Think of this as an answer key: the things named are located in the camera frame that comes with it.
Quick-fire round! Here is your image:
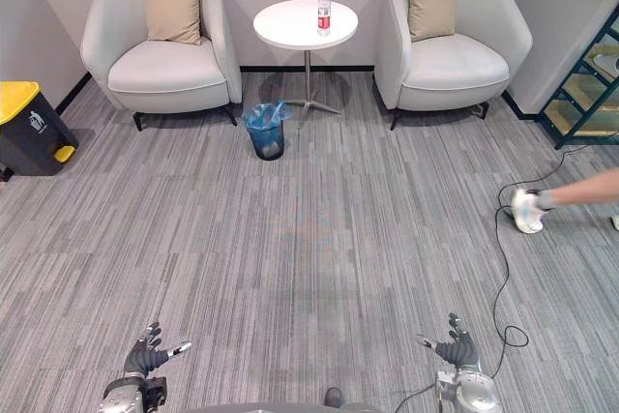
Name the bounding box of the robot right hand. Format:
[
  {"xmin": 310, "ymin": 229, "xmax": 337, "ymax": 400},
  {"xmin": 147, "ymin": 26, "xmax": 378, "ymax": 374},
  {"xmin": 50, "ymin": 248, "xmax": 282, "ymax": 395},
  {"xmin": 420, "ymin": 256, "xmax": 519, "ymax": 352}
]
[{"xmin": 417, "ymin": 311, "xmax": 480, "ymax": 369}]

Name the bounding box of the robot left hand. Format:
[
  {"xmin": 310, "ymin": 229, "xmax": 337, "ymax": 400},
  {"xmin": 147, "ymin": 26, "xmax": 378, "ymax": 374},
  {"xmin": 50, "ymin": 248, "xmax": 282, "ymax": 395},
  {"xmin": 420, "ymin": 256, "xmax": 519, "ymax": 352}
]
[{"xmin": 123, "ymin": 320, "xmax": 192, "ymax": 380}]

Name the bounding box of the small black mesh bin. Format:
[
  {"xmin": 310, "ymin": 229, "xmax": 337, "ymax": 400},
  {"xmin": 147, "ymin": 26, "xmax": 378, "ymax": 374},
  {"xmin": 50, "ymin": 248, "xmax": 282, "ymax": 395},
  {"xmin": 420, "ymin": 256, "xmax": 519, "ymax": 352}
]
[{"xmin": 245, "ymin": 120, "xmax": 286, "ymax": 162}]

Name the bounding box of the large grey yellow trash can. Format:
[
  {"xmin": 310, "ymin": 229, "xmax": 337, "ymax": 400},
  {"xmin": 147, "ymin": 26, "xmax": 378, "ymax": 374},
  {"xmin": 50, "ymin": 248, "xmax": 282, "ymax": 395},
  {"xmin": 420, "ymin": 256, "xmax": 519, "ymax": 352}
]
[{"xmin": 0, "ymin": 80, "xmax": 80, "ymax": 177}]

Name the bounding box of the blue plastic bin bag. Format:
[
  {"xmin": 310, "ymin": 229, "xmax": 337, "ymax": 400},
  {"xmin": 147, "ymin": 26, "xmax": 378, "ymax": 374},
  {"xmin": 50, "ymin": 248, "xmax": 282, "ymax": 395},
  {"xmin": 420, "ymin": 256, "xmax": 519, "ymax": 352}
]
[{"xmin": 241, "ymin": 100, "xmax": 294, "ymax": 156}]

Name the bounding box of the round white tea table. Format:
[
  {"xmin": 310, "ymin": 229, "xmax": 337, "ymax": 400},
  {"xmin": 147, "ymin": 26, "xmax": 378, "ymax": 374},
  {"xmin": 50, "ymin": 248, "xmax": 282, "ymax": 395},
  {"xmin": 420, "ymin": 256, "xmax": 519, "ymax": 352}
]
[{"xmin": 252, "ymin": 0, "xmax": 360, "ymax": 131}]

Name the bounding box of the person's white shoe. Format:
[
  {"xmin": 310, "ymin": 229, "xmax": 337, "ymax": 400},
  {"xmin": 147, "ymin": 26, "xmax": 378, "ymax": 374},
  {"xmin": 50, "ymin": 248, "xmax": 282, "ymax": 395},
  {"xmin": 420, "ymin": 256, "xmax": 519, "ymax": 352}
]
[{"xmin": 511, "ymin": 188, "xmax": 545, "ymax": 235}]

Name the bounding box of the person's leg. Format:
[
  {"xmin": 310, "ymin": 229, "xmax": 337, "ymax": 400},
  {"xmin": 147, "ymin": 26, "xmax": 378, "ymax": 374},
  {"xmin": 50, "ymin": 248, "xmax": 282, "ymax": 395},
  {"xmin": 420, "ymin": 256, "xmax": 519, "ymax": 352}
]
[{"xmin": 535, "ymin": 171, "xmax": 619, "ymax": 213}]

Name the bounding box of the green metal shelf rack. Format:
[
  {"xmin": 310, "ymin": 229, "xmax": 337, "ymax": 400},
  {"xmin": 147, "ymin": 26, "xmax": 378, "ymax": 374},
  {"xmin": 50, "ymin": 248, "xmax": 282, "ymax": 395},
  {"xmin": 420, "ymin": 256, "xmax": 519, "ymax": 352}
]
[{"xmin": 537, "ymin": 5, "xmax": 619, "ymax": 151}]

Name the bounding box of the light grey armchair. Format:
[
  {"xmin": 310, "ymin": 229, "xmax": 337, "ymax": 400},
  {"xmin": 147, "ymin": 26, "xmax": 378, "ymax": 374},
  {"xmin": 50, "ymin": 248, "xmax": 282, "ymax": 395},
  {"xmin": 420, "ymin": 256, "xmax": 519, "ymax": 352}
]
[
  {"xmin": 373, "ymin": 0, "xmax": 534, "ymax": 132},
  {"xmin": 79, "ymin": 0, "xmax": 244, "ymax": 133}
]

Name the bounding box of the white shoe on shelf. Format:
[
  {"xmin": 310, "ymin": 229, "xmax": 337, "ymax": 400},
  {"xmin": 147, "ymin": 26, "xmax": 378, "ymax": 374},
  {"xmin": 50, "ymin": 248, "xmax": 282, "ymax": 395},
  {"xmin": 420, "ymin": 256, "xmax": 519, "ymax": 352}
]
[{"xmin": 593, "ymin": 52, "xmax": 619, "ymax": 74}]

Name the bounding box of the beige cushion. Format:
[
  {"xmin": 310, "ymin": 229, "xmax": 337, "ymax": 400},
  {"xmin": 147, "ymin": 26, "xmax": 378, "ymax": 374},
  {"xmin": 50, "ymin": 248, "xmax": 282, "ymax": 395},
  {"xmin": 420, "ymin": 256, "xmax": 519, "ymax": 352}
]
[
  {"xmin": 407, "ymin": 0, "xmax": 462, "ymax": 44},
  {"xmin": 143, "ymin": 0, "xmax": 203, "ymax": 46}
]

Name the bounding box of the clear water bottle red label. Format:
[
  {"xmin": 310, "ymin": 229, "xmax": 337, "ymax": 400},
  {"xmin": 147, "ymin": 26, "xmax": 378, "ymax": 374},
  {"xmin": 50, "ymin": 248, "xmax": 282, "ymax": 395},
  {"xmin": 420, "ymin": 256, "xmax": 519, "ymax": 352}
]
[{"xmin": 316, "ymin": 0, "xmax": 333, "ymax": 38}]

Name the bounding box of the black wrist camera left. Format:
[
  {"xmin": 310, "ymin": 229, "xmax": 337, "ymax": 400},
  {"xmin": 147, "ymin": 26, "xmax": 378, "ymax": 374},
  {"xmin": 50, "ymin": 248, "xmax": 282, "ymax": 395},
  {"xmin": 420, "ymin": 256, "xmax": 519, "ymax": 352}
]
[{"xmin": 142, "ymin": 375, "xmax": 168, "ymax": 410}]

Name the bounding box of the black floor cable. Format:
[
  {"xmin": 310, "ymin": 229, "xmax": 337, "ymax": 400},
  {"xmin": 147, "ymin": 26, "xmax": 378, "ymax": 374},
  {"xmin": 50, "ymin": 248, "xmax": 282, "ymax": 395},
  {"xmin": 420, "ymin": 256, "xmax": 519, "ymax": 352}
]
[{"xmin": 394, "ymin": 145, "xmax": 587, "ymax": 413}]

